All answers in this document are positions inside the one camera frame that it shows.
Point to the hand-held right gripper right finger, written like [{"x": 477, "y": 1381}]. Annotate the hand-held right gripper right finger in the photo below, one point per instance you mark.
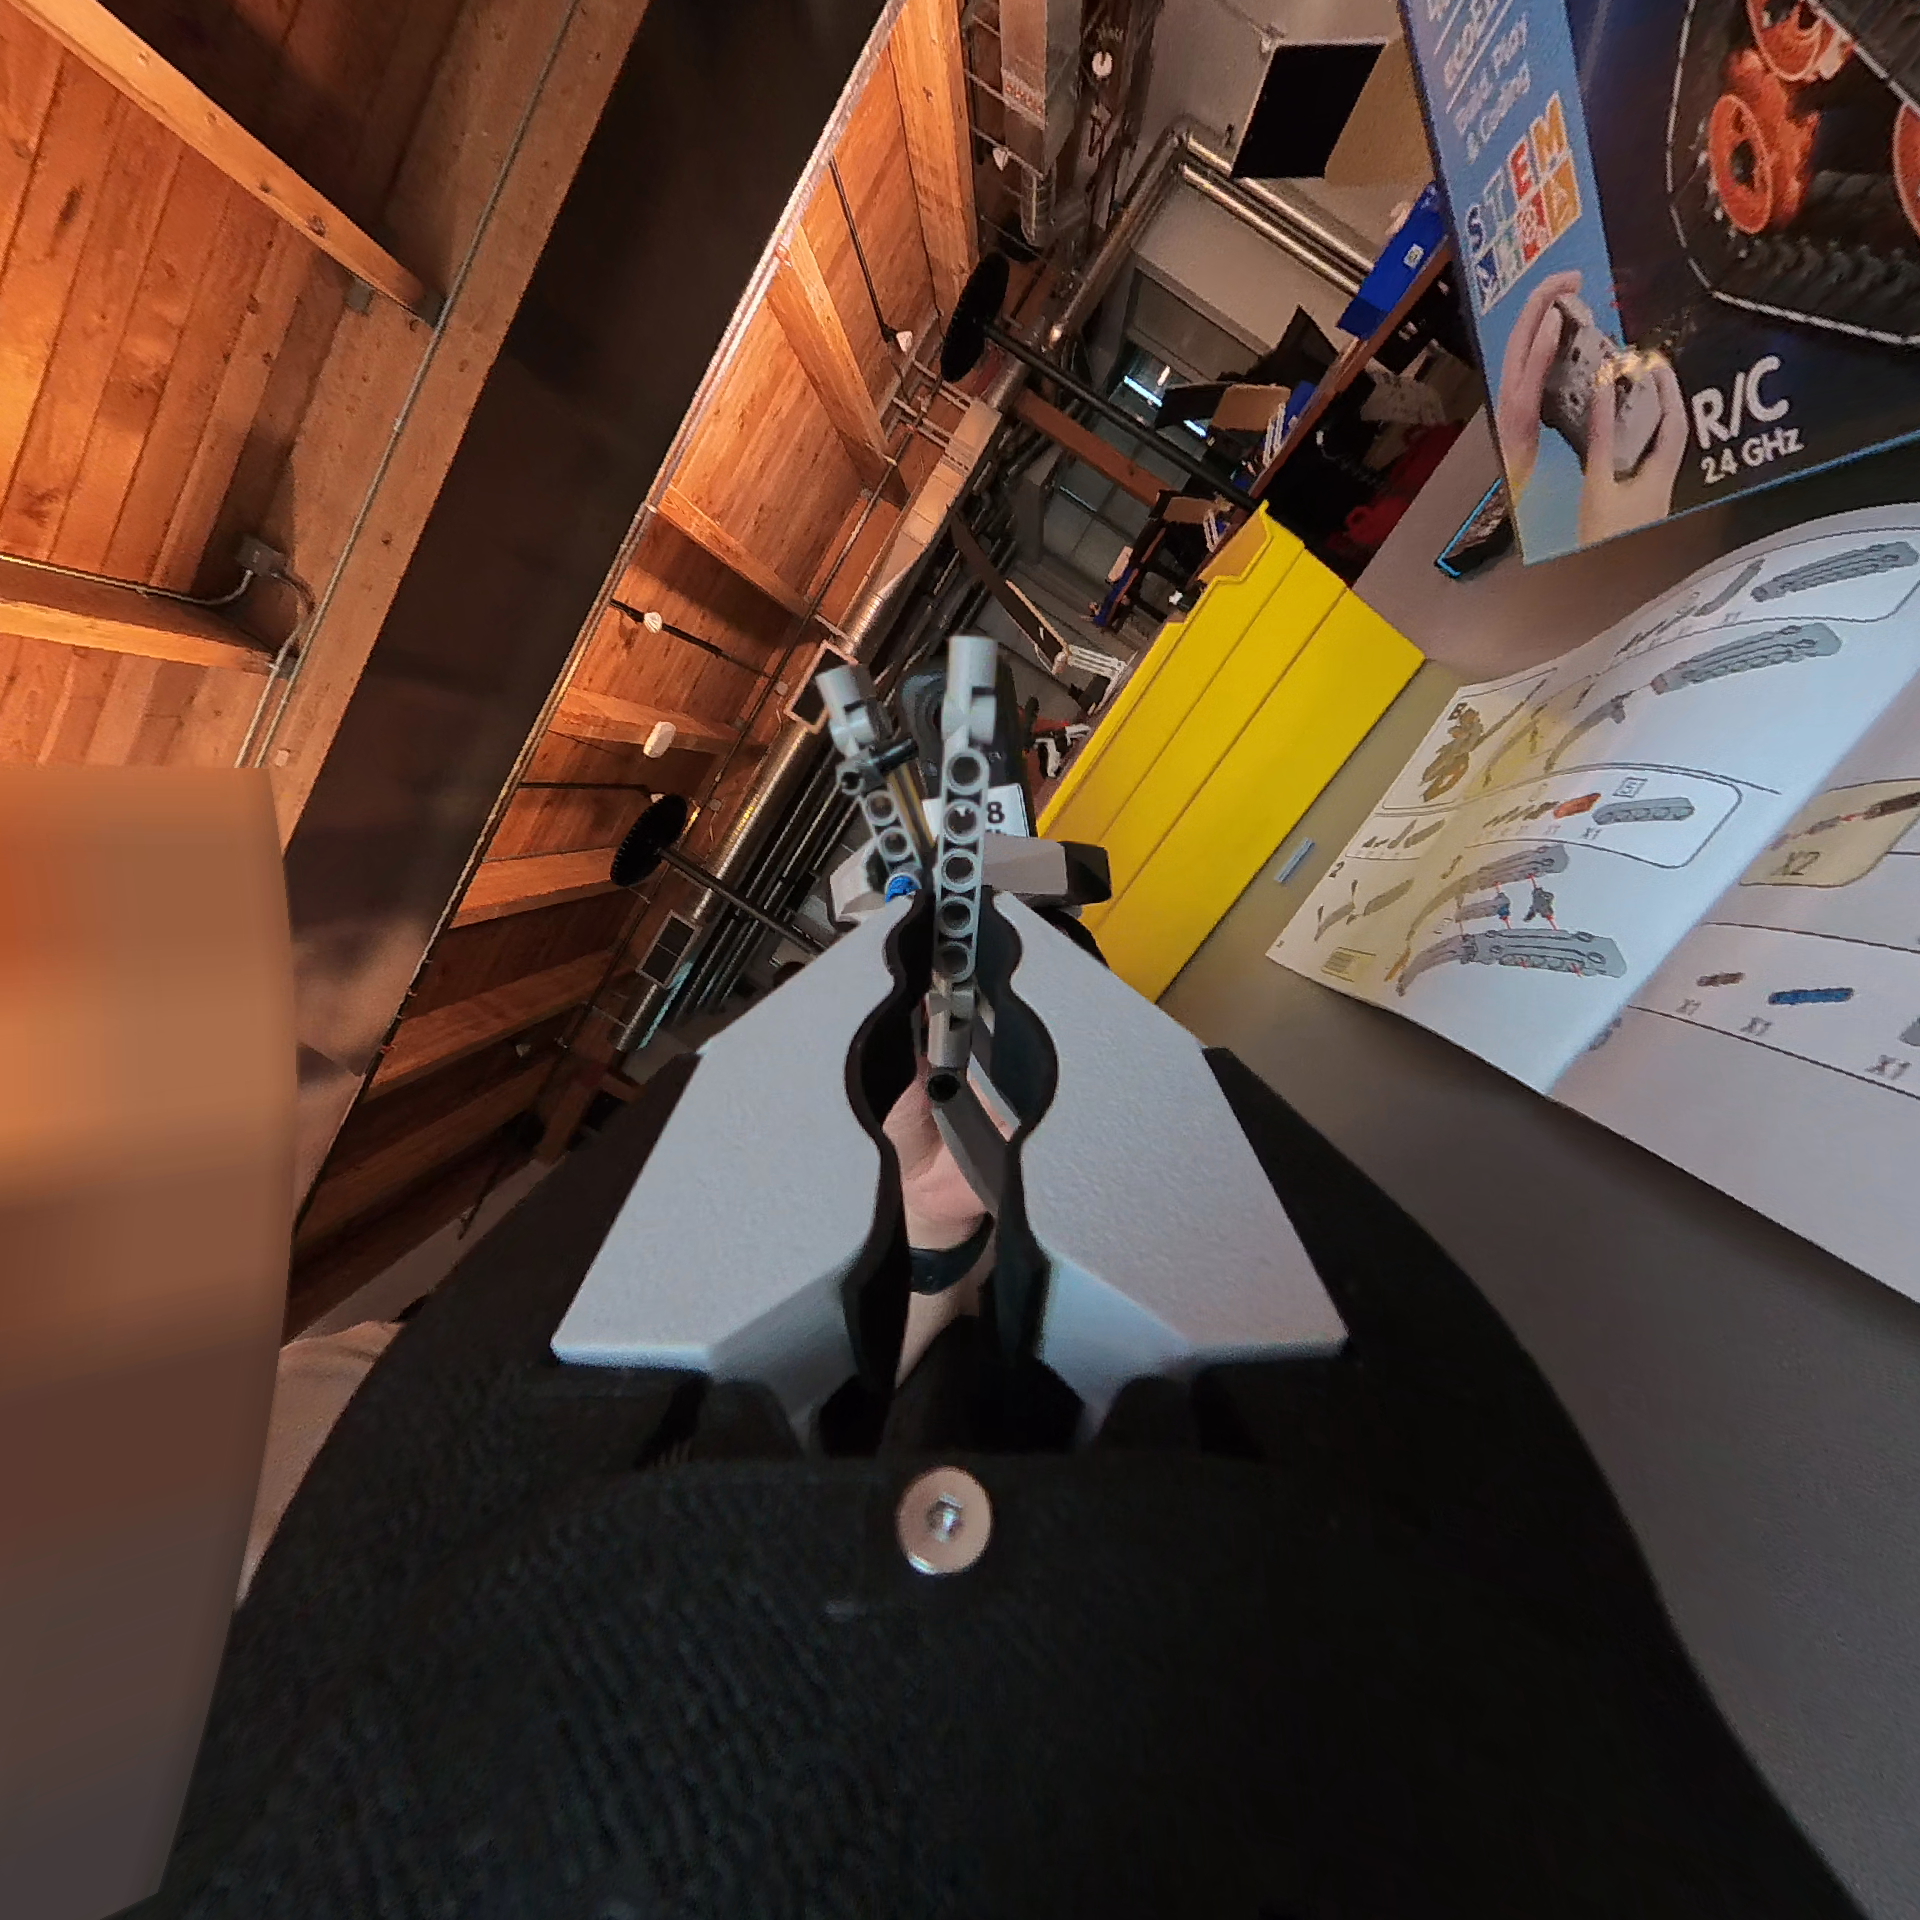
[{"x": 1168, "y": 1185}]

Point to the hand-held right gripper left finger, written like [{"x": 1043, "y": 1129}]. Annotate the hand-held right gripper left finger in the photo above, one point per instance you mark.
[{"x": 721, "y": 1185}]

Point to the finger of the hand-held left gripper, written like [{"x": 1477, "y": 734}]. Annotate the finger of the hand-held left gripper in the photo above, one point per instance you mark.
[
  {"x": 857, "y": 891},
  {"x": 1035, "y": 868}
]

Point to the grey toy beam arm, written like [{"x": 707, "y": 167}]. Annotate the grey toy beam arm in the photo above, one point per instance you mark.
[{"x": 961, "y": 840}]

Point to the grey toy frame assembly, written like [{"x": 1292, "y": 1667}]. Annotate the grey toy frame assembly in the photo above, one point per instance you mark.
[{"x": 879, "y": 795}]

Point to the grey desk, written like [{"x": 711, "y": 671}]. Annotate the grey desk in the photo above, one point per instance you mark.
[{"x": 1501, "y": 1274}]

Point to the person's left hand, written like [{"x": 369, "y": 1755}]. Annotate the person's left hand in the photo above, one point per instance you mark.
[{"x": 936, "y": 1185}]

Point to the white ceiling vent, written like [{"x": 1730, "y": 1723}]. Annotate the white ceiling vent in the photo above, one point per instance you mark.
[{"x": 664, "y": 953}]

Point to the yellow plastic bin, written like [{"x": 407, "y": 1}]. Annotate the yellow plastic bin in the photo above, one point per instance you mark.
[{"x": 1245, "y": 749}]

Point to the black wristband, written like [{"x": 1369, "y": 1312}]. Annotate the black wristband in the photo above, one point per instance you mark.
[{"x": 948, "y": 1266}]

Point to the small flat blue box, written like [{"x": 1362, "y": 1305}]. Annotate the small flat blue box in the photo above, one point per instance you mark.
[{"x": 1477, "y": 529}]

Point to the white instruction booklet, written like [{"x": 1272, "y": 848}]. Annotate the white instruction booklet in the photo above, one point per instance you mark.
[{"x": 1650, "y": 930}]

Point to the blue plastic tray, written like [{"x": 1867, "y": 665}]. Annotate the blue plastic tray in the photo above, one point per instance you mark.
[{"x": 1403, "y": 253}]

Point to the grey junction box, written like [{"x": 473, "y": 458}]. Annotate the grey junction box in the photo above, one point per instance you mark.
[{"x": 262, "y": 558}]

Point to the beige board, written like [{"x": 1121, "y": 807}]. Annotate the beige board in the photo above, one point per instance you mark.
[{"x": 1403, "y": 128}]

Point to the large blue toy box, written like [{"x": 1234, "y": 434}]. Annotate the large blue toy box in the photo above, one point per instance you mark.
[{"x": 1725, "y": 225}]

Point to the black wall panel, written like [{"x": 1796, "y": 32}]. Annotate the black wall panel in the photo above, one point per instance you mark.
[{"x": 1305, "y": 105}]

